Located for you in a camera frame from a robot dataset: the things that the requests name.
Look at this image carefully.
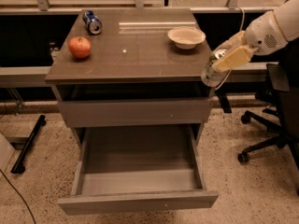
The blue soda can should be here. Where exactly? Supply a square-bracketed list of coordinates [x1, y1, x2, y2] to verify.
[82, 10, 102, 35]

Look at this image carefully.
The black floor cable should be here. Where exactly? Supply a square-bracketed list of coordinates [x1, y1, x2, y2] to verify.
[0, 166, 38, 224]

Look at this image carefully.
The grey drawer cabinet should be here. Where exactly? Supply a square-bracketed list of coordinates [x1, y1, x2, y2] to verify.
[46, 9, 213, 142]

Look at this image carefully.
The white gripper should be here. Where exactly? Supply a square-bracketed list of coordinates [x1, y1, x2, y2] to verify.
[211, 11, 288, 72]

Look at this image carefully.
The silver 7up can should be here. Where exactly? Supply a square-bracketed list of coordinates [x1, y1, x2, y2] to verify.
[201, 49, 230, 87]

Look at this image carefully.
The open middle drawer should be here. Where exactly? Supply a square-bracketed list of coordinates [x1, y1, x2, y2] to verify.
[58, 125, 218, 215]

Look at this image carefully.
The black office chair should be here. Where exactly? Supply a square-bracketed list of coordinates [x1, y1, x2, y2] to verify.
[237, 40, 299, 198]

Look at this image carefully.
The white paper bowl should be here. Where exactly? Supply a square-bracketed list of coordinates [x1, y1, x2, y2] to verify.
[167, 26, 206, 49]

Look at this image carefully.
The white hanging cable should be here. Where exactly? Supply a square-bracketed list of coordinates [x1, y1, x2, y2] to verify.
[215, 6, 246, 91]

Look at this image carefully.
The closed top drawer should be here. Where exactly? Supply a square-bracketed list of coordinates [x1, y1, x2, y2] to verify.
[58, 99, 211, 128]

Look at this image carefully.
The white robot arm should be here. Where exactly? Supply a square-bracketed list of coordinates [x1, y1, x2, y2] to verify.
[211, 0, 299, 73]

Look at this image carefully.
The red apple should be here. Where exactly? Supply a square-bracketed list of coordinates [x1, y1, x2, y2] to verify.
[68, 36, 92, 59]

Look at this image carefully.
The black floor bar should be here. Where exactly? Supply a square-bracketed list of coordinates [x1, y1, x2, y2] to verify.
[11, 115, 46, 174]

